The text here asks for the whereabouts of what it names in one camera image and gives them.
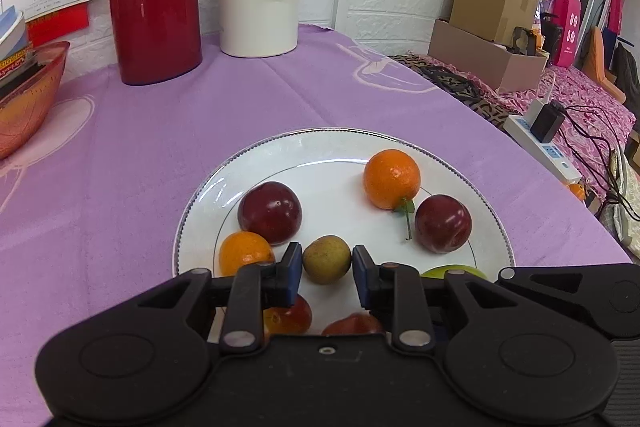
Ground flat cardboard box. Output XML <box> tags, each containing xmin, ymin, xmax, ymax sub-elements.
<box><xmin>427</xmin><ymin>19</ymin><xmax>549</xmax><ymax>94</ymax></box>

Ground purple tablecloth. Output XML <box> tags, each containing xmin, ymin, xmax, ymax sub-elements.
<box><xmin>0</xmin><ymin>24</ymin><xmax>634</xmax><ymax>360</ymax></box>

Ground black cable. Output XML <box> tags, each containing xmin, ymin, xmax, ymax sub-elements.
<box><xmin>559</xmin><ymin>104</ymin><xmax>640</xmax><ymax>224</ymax></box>

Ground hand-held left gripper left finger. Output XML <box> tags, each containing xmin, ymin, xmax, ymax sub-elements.
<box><xmin>75</xmin><ymin>243</ymin><xmax>305</xmax><ymax>354</ymax></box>

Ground white power strip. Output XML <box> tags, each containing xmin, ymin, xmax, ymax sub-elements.
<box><xmin>502</xmin><ymin>99</ymin><xmax>584</xmax><ymax>186</ymax></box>

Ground orange glass bowl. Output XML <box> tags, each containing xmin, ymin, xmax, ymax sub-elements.
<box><xmin>0</xmin><ymin>40</ymin><xmax>71</xmax><ymax>160</ymax></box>

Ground white plate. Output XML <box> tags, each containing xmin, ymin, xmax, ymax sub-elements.
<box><xmin>172</xmin><ymin>127</ymin><xmax>516</xmax><ymax>339</ymax></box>

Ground bright red plum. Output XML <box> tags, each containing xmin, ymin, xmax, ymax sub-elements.
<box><xmin>321</xmin><ymin>312</ymin><xmax>386</xmax><ymax>337</ymax></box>

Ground orange tangerine with leaf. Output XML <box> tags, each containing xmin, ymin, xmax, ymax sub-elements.
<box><xmin>363</xmin><ymin>149</ymin><xmax>422</xmax><ymax>242</ymax></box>

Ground red and yellow plum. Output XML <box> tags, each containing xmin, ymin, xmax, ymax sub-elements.
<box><xmin>263</xmin><ymin>294</ymin><xmax>314</xmax><ymax>336</ymax></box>

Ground green jujube fruit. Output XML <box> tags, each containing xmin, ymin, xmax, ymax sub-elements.
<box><xmin>420</xmin><ymin>264</ymin><xmax>489</xmax><ymax>282</ymax></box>

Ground pink gift bag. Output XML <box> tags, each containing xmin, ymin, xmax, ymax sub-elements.
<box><xmin>549</xmin><ymin>0</ymin><xmax>584</xmax><ymax>68</ymax></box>

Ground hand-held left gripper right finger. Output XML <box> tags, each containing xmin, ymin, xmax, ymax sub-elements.
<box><xmin>352</xmin><ymin>245</ymin><xmax>576</xmax><ymax>351</ymax></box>

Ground brown patterned blanket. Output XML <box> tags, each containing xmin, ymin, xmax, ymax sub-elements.
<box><xmin>389</xmin><ymin>51</ymin><xmax>527</xmax><ymax>128</ymax></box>

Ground orange cushion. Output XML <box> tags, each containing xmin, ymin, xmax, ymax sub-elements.
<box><xmin>582</xmin><ymin>26</ymin><xmax>627</xmax><ymax>104</ymax></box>

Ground large brown longan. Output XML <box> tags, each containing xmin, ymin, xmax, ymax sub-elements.
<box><xmin>302</xmin><ymin>235</ymin><xmax>353</xmax><ymax>286</ymax></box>

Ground dark red plum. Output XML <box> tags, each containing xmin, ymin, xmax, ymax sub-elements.
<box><xmin>237</xmin><ymin>181</ymin><xmax>304</xmax><ymax>246</ymax></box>
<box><xmin>414</xmin><ymin>194</ymin><xmax>473</xmax><ymax>255</ymax></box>

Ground red wall poster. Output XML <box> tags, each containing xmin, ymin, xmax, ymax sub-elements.
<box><xmin>25</xmin><ymin>2</ymin><xmax>91</xmax><ymax>48</ymax></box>

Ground black power adapter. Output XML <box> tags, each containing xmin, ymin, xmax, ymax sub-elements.
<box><xmin>529</xmin><ymin>100</ymin><xmax>566</xmax><ymax>144</ymax></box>

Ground pink floral blanket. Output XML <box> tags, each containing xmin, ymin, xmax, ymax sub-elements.
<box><xmin>500</xmin><ymin>64</ymin><xmax>639</xmax><ymax>210</ymax></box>

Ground small orange kumquat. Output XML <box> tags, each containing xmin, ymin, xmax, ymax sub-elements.
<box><xmin>219</xmin><ymin>231</ymin><xmax>276</xmax><ymax>278</ymax></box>

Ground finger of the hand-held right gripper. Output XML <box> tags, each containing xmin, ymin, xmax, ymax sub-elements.
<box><xmin>497</xmin><ymin>263</ymin><xmax>596</xmax><ymax>331</ymax></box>

